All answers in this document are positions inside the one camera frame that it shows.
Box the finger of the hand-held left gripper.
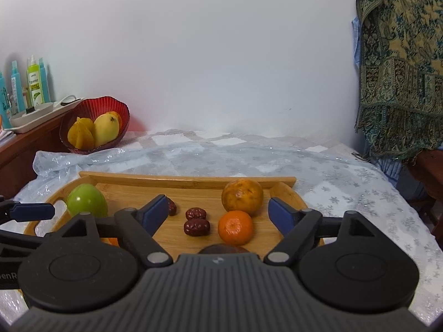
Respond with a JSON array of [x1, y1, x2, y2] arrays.
[[0, 229, 46, 250], [0, 195, 55, 222]]

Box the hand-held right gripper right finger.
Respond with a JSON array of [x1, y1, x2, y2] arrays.
[[264, 196, 376, 267]]

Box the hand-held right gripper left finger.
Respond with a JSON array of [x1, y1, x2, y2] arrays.
[[60, 194, 174, 268]]

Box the wooden bamboo tray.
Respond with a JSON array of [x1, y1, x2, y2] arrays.
[[24, 171, 326, 260]]

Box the large mottled orange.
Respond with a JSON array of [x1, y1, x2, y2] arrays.
[[221, 179, 264, 216]]

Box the small mandarin orange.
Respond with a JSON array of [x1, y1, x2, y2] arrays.
[[218, 210, 254, 245]]

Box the green apple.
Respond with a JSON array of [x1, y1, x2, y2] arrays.
[[66, 184, 109, 218]]

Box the dark purple round fruit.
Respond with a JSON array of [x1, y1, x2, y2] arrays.
[[197, 244, 250, 256]]

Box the brown wooden cabinet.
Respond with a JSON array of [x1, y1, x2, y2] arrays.
[[0, 109, 75, 189]]

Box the yellow starfruit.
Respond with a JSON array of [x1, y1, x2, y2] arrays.
[[67, 117, 96, 150]]

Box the white checked bedsheet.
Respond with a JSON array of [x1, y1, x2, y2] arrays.
[[138, 128, 360, 154]]

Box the white rectangular tray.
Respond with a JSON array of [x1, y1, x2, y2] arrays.
[[10, 94, 85, 134]]

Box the yellow mango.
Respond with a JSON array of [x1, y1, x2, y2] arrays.
[[93, 111, 120, 149]]

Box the small teal spray bottle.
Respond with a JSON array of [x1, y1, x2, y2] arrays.
[[0, 72, 11, 128]]

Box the red fruit bowl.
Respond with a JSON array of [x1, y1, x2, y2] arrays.
[[59, 97, 131, 155]]

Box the green and white spray bottle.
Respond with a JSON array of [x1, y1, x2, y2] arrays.
[[27, 55, 44, 106]]

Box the dark wooden furniture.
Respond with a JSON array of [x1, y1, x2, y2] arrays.
[[405, 149, 443, 239]]

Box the green and gold patterned cloth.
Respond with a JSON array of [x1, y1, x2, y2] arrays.
[[355, 0, 443, 160]]

